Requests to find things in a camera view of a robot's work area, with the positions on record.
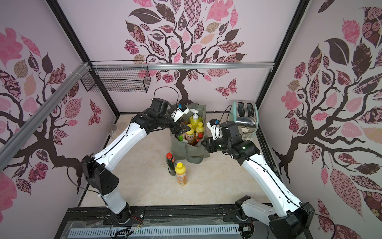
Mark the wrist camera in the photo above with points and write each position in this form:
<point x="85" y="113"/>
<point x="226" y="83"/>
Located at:
<point x="179" y="112"/>
<point x="214" y="126"/>

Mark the white slotted cable duct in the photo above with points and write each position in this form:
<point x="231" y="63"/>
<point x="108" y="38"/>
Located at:
<point x="160" y="232"/>

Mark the mint chrome toaster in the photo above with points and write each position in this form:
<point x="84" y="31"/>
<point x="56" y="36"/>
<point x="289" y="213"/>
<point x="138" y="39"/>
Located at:
<point x="245" y="115"/>

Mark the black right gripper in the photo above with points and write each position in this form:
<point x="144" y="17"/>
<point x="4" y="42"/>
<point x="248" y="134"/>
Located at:
<point x="209" y="145"/>

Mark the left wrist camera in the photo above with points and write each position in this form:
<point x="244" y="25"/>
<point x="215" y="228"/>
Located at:
<point x="179" y="112"/>

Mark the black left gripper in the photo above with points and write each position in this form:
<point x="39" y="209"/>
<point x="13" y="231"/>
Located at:
<point x="179" y="131"/>

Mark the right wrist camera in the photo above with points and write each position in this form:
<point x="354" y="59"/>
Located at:
<point x="214" y="126"/>

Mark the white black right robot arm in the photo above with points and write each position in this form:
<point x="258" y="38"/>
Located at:
<point x="287" y="217"/>

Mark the black wire basket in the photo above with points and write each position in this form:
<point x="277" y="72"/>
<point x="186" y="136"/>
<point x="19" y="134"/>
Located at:
<point x="127" y="76"/>

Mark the green fabric shopping bag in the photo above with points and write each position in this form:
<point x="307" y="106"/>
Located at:
<point x="188" y="145"/>

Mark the orange bottle yellow cap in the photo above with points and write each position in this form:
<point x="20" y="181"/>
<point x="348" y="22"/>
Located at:
<point x="181" y="173"/>
<point x="200" y="129"/>
<point x="190" y="135"/>

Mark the dark green bottle red cap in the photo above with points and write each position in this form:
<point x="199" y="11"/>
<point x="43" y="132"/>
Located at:
<point x="170" y="164"/>

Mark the red soap bottle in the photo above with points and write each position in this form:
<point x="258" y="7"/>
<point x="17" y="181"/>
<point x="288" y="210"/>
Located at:
<point x="200" y="137"/>

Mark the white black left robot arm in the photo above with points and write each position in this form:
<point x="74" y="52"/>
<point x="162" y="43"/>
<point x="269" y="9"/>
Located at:
<point x="98" y="169"/>

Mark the yellow pump soap bottle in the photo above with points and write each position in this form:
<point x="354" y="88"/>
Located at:
<point x="195" y="119"/>

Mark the clear glass cup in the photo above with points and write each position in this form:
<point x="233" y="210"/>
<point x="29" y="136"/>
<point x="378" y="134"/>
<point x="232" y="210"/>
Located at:
<point x="112" y="130"/>

